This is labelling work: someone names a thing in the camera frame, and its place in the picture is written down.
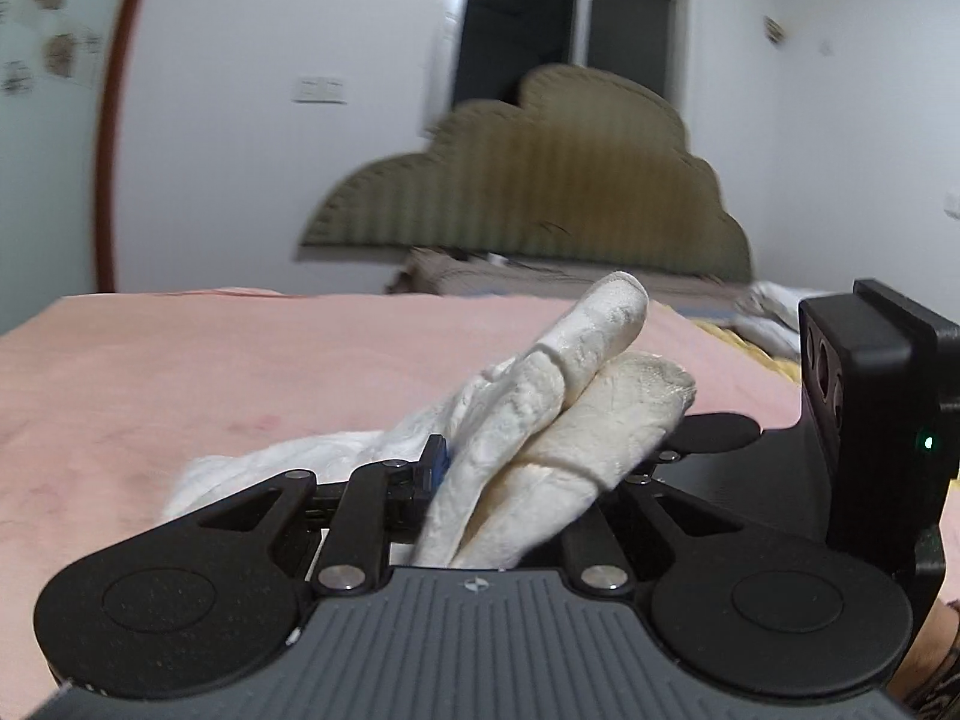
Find pink bed blanket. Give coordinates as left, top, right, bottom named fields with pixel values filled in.
left=0, top=287, right=804, bottom=720

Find brown pillow with cable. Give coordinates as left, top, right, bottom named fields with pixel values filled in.
left=387, top=247, right=750, bottom=302

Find olive scalloped headboard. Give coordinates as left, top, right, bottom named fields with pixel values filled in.
left=299, top=65, right=754, bottom=283

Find dark window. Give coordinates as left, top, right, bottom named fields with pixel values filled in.
left=436, top=0, right=685, bottom=107

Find white wardrobe with flowers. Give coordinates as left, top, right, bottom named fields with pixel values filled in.
left=2, top=0, right=122, bottom=332

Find white patterned pants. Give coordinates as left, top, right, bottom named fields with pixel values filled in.
left=161, top=271, right=697, bottom=569

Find brown door frame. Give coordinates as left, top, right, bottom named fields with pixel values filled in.
left=91, top=0, right=142, bottom=293

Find white wall switch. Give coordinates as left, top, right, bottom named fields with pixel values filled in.
left=293, top=76, right=347, bottom=104

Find floral bedding pile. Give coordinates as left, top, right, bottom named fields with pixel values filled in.
left=693, top=281, right=827, bottom=383

